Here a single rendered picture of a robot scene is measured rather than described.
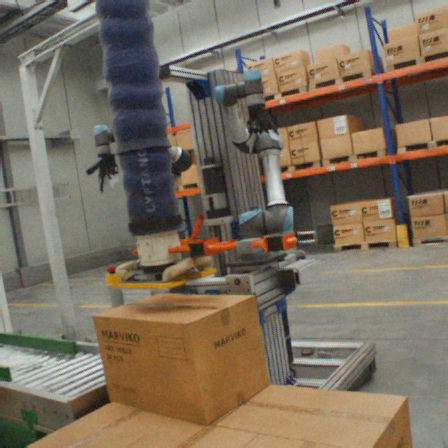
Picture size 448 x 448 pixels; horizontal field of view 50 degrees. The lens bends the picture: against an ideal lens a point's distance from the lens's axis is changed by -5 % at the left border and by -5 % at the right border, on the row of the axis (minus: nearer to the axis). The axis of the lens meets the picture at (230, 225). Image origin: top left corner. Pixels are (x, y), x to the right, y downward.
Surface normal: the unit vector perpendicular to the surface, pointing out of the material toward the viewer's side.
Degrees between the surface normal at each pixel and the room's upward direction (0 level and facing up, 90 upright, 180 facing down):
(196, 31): 90
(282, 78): 89
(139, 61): 82
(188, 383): 90
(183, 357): 90
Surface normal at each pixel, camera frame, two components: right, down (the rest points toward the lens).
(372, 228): -0.59, 0.10
